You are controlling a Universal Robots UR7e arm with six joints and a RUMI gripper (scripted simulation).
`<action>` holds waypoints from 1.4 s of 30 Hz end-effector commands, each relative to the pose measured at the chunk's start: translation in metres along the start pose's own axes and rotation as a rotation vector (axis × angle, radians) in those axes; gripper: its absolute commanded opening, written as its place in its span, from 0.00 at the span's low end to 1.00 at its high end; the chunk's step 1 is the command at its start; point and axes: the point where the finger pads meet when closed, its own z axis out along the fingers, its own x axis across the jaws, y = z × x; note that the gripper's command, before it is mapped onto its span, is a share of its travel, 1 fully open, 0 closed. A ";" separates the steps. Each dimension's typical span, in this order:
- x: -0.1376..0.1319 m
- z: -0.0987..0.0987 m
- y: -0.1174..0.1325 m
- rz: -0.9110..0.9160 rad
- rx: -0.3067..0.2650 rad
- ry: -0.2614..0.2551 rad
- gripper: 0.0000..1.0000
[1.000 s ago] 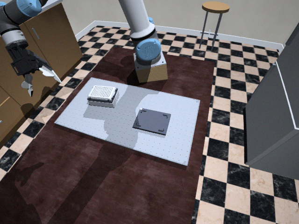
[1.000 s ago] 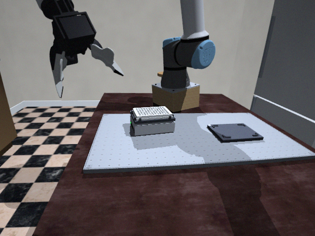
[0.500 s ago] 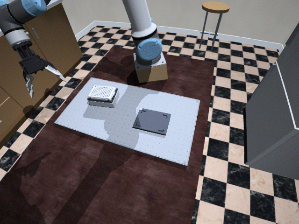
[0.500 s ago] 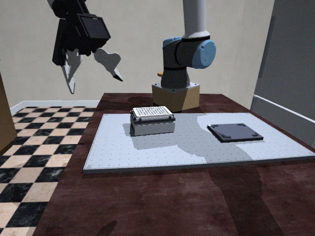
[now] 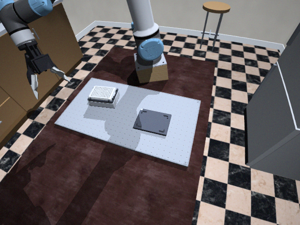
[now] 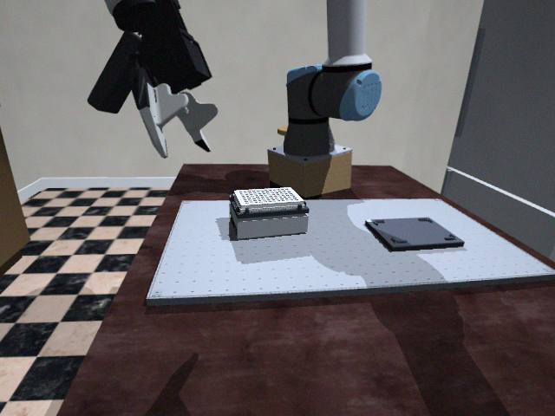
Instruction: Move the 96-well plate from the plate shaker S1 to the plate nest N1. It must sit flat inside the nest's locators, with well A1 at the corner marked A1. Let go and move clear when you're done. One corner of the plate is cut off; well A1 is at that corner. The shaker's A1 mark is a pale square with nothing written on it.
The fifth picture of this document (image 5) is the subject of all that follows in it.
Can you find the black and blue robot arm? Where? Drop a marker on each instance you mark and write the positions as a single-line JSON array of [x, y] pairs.
[[15, 17]]

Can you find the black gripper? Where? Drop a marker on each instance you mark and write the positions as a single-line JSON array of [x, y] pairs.
[[41, 62]]

